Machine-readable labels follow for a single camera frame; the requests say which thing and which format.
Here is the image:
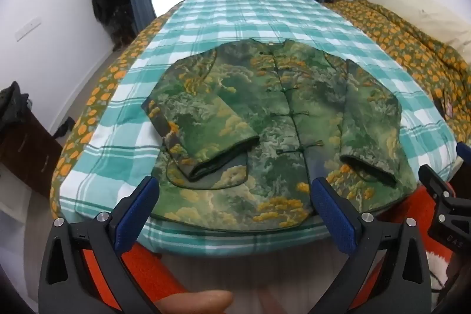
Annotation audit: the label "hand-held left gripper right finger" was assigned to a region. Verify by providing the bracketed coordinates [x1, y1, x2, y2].
[311, 177, 432, 314]

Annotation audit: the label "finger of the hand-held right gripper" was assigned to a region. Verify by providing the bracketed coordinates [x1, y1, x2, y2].
[456, 141, 471, 167]
[419, 164, 457, 206]

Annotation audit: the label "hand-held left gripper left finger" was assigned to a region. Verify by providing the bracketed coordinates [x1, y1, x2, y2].
[38, 175, 162, 314]

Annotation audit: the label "green patterned padded jacket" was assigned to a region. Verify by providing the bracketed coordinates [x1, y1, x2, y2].
[142, 38, 420, 228]

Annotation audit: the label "dark hanging clothes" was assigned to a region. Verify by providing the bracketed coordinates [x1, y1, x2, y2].
[90, 0, 135, 50]

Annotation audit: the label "person's left hand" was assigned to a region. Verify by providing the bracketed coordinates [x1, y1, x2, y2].
[155, 290, 233, 314]

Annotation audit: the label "orange fleece garment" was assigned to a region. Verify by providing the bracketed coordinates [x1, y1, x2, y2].
[79, 185, 471, 314]

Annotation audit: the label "small dark cloth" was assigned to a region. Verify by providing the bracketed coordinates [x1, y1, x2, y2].
[55, 117, 76, 138]

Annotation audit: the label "dark wooden cabinet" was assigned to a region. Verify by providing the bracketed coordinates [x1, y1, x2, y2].
[0, 112, 63, 197]

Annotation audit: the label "orange floral quilt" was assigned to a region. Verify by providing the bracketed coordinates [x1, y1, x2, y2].
[49, 0, 471, 222]

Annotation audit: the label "cream pillow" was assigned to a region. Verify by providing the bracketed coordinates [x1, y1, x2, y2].
[362, 0, 471, 53]

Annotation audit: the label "teal checked blanket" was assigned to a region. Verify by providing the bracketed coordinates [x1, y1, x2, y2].
[59, 0, 459, 257]

